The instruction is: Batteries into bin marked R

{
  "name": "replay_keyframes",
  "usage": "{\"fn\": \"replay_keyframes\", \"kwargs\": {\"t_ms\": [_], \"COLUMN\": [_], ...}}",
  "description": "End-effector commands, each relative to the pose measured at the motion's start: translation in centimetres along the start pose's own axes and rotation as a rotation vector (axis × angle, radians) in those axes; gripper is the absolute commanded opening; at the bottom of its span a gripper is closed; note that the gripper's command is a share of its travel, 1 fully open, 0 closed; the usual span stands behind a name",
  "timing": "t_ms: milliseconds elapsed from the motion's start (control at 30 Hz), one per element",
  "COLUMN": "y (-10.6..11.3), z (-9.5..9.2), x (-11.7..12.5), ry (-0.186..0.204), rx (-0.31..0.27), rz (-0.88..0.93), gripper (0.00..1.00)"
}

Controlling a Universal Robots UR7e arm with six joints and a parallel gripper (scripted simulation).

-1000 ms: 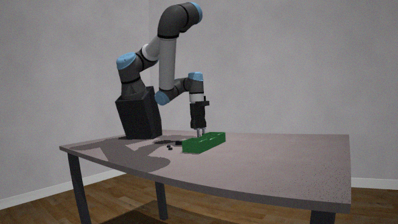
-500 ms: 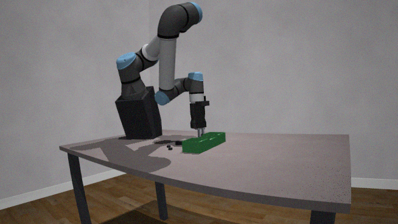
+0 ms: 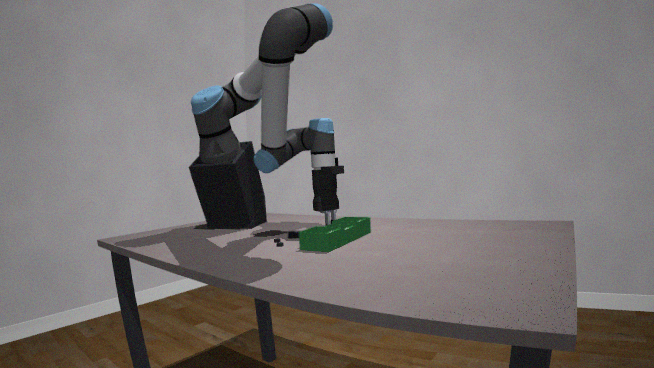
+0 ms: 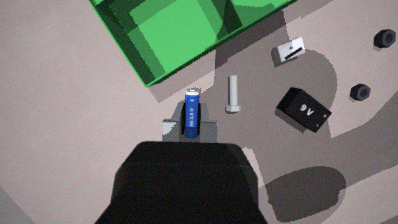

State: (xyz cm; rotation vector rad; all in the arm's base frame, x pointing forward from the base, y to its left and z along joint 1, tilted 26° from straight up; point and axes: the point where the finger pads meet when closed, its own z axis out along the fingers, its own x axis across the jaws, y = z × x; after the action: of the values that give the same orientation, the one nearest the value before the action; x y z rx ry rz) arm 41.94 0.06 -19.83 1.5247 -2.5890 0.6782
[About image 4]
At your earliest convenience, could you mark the green three-compartment bin rack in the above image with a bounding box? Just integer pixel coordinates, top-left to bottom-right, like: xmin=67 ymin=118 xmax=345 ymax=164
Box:
xmin=88 ymin=0 xmax=297 ymax=88

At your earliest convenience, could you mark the dark grey hex nut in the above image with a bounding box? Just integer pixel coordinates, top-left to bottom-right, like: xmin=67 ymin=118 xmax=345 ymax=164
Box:
xmin=374 ymin=29 xmax=396 ymax=48
xmin=350 ymin=84 xmax=371 ymax=101

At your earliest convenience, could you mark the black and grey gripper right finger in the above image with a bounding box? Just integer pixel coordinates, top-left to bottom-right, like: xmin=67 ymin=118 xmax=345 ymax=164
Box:
xmin=197 ymin=103 xmax=218 ymax=143

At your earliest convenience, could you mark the black 9v battery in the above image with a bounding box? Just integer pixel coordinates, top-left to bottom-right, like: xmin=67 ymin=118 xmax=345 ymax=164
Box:
xmin=277 ymin=87 xmax=332 ymax=133

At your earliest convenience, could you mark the grey metal bolt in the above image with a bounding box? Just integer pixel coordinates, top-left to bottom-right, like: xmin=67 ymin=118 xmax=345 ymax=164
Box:
xmin=226 ymin=76 xmax=241 ymax=112

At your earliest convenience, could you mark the blue aa battery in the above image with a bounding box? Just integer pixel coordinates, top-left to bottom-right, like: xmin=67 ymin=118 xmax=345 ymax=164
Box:
xmin=184 ymin=89 xmax=199 ymax=138

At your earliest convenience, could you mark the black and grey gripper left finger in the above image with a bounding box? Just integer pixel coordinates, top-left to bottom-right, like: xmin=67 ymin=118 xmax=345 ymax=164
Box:
xmin=162 ymin=102 xmax=186 ymax=142

